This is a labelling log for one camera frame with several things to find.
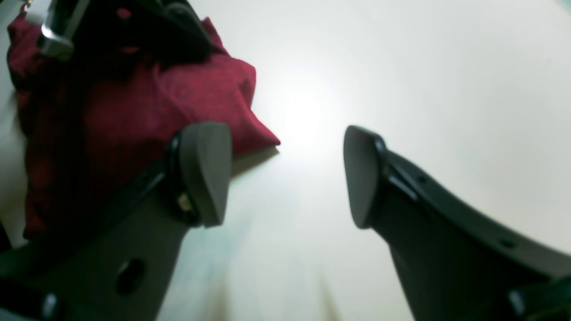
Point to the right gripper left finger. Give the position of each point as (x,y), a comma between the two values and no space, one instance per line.
(116,263)

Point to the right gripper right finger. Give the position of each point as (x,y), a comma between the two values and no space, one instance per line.
(453,263)

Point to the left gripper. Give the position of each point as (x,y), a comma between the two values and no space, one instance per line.
(70,29)

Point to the dark red t-shirt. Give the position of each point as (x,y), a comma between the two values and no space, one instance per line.
(92,128)

